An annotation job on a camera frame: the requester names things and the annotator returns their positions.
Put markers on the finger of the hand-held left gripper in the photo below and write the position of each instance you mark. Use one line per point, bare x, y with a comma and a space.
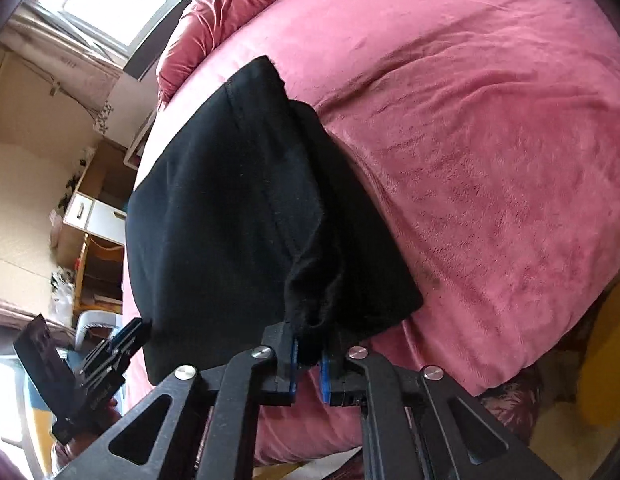
132, 335
102, 359

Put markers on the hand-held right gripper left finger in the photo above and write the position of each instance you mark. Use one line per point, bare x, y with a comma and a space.
292, 365

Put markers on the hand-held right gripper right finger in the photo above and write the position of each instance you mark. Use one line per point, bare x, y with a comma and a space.
326, 375

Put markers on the black pants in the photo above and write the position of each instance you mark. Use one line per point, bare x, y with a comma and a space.
215, 235

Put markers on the person's left hand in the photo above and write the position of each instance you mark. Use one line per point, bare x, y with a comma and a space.
75, 447

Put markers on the white plastic chair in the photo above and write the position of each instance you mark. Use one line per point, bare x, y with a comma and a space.
92, 327

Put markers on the clear plastic bags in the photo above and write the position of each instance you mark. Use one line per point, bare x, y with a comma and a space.
61, 295

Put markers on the white drawer unit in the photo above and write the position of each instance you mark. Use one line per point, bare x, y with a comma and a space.
92, 215

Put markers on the wooden desk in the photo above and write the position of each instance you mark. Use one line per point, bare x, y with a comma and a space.
102, 200

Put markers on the dark floral bed sheet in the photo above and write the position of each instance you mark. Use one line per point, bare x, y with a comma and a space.
509, 405

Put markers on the pink fleece blanket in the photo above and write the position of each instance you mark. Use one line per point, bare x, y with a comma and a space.
489, 160

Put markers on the yellow cloth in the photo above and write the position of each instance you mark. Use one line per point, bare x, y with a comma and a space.
607, 360

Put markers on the bunched pink quilt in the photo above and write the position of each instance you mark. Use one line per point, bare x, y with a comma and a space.
220, 15

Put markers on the window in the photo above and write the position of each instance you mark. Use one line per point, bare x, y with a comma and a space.
115, 0

